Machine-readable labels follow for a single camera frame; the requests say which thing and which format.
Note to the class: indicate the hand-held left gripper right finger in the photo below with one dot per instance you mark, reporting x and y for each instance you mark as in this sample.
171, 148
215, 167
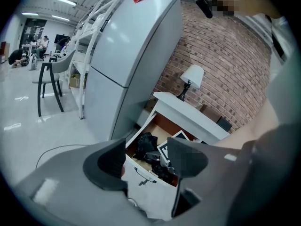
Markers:
211, 185

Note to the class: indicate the white desk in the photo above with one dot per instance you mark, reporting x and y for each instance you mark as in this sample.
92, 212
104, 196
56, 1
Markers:
188, 112

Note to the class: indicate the white table lamp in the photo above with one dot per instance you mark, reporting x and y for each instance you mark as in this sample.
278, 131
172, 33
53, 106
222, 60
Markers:
194, 74

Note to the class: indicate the white desk drawer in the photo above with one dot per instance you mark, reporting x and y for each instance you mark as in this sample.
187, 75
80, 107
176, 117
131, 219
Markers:
150, 196

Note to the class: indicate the ceiling light bar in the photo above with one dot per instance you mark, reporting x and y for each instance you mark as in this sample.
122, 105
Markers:
62, 0
30, 13
60, 18

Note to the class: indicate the black box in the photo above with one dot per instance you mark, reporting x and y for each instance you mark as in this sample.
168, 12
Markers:
224, 124

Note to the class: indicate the grey refrigerator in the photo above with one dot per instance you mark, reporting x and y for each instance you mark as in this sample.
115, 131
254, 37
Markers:
131, 55

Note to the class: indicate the black head camera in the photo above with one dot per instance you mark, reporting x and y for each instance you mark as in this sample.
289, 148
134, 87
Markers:
205, 6

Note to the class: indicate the brown box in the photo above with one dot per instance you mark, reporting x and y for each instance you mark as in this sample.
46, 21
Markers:
210, 114

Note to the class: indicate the cardboard box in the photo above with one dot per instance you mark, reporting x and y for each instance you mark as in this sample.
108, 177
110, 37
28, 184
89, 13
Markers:
75, 81

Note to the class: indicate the black wall monitor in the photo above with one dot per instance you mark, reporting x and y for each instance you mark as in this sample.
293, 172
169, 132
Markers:
61, 38

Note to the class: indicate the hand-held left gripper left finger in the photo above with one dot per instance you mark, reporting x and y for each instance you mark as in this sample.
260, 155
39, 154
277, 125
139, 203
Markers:
70, 185

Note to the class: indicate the white shelving rack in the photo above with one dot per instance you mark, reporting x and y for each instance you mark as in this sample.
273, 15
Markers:
82, 65

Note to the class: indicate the grey chair with black legs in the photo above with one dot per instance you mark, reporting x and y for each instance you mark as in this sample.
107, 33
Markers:
54, 69

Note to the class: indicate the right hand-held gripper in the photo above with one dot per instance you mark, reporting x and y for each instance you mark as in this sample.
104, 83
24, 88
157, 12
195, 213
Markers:
164, 150

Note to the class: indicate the person's right forearm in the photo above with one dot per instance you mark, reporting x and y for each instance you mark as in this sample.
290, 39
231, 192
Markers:
254, 126

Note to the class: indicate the person's head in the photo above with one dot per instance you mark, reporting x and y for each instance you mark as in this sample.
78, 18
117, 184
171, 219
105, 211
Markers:
247, 1

